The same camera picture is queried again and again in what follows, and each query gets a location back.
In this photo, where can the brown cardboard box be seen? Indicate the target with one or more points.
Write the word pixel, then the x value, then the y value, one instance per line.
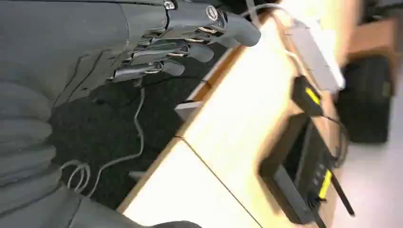
pixel 374 37

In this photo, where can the white power strip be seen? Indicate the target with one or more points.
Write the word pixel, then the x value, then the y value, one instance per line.
pixel 318 53

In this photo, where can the small black yellow-labelled device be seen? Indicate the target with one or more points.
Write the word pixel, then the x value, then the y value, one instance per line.
pixel 307 96

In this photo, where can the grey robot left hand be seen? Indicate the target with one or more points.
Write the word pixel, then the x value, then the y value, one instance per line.
pixel 63 41

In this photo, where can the ribbed grey left arm sleeve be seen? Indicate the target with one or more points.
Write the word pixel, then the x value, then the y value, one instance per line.
pixel 22 135

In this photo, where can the pale wooden desk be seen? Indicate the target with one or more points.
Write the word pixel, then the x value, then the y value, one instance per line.
pixel 236 110

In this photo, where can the black antenna rod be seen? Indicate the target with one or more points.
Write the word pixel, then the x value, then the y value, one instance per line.
pixel 343 196

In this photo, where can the black box with yellow stripe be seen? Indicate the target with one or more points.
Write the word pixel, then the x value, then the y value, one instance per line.
pixel 296 176

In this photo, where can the black floor crate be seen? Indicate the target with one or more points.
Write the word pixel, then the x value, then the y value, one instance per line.
pixel 365 100

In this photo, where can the grey desk bracket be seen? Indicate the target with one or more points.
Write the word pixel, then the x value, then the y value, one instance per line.
pixel 187 110

